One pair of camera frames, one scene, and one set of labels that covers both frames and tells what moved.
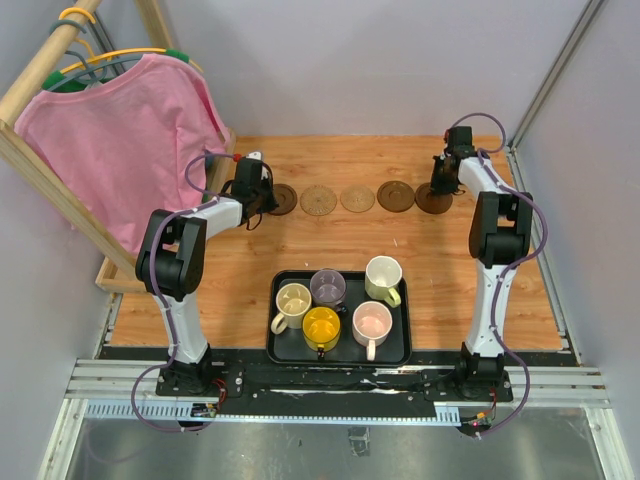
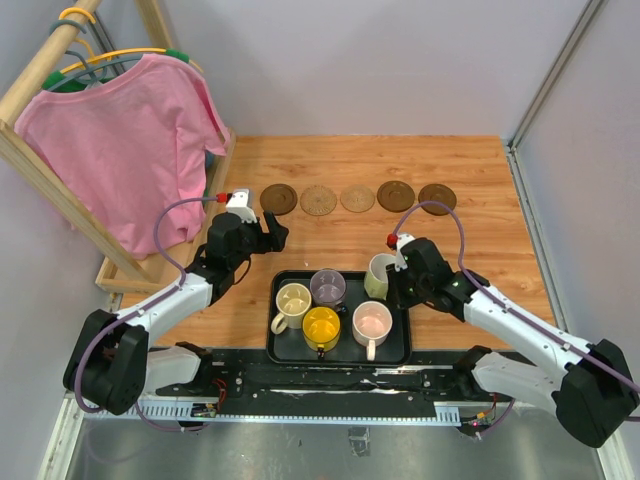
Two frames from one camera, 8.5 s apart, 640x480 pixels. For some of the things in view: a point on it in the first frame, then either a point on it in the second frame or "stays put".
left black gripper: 270,205 to 272,241
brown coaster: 431,202 stays put
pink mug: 371,324 stays put
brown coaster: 395,196 stays put
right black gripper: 437,187 to 395,295
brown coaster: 285,197 stays put
